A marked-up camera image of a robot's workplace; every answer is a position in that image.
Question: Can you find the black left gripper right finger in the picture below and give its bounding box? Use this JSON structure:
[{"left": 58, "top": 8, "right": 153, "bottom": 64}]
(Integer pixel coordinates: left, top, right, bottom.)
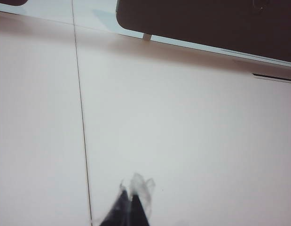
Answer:
[{"left": 129, "top": 172, "right": 156, "bottom": 226}]

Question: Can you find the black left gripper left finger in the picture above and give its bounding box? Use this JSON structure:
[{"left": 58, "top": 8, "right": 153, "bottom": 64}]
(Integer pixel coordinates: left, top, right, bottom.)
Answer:
[{"left": 97, "top": 179, "right": 132, "bottom": 226}]

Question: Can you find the wide brown desk partition panel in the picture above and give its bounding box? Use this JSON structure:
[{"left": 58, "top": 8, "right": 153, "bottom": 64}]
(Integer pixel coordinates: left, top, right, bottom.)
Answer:
[{"left": 115, "top": 0, "right": 291, "bottom": 64}]

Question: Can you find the narrow brown desk partition panel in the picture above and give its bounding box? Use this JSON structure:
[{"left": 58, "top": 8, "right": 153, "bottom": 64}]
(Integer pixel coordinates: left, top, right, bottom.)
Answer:
[{"left": 0, "top": 0, "right": 30, "bottom": 7}]

